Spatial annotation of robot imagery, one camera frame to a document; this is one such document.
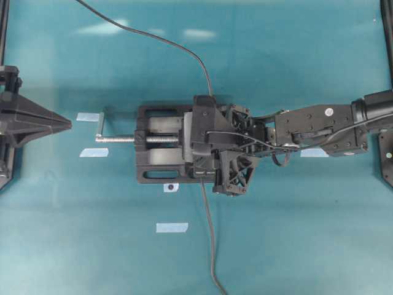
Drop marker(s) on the black frame post right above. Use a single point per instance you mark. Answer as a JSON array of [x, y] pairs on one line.
[[386, 13]]

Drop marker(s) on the blue tape strip middle left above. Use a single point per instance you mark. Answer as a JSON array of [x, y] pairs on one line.
[[94, 152]]

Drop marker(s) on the tape patch with black dot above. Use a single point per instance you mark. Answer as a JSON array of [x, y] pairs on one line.
[[170, 187]]

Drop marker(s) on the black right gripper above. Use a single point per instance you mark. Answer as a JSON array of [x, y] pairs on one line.
[[250, 135]]

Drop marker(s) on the silver vise screw with crank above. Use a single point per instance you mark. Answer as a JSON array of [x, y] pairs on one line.
[[99, 138]]

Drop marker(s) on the blue tape strip bottom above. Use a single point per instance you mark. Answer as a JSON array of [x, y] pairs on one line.
[[171, 227]]

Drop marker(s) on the blue tape strip right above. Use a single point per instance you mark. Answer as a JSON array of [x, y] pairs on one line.
[[314, 152]]

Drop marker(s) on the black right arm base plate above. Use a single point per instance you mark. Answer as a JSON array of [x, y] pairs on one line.
[[385, 156]]

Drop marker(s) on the blue tape strip upper left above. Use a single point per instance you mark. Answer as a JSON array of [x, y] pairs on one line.
[[87, 117]]

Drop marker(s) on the blue tape strip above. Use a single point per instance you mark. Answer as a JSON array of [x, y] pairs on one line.
[[87, 117], [171, 227], [314, 152], [94, 152]]

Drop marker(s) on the black frame post left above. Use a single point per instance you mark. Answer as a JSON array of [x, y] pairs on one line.
[[4, 14]]

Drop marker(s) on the black multi-port USB hub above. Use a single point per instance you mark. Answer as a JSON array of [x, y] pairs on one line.
[[187, 150]]

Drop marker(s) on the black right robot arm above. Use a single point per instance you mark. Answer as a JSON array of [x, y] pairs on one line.
[[338, 129]]

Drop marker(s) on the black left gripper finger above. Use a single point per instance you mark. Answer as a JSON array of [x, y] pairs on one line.
[[27, 121]]

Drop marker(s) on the black bench vise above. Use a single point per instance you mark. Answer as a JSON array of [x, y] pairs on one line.
[[159, 163]]

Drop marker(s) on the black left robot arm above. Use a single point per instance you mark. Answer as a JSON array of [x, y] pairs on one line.
[[11, 83]]

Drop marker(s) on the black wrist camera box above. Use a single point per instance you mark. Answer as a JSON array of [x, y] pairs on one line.
[[212, 126]]

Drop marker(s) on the black frame post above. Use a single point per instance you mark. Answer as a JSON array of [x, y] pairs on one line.
[[4, 14], [386, 13]]

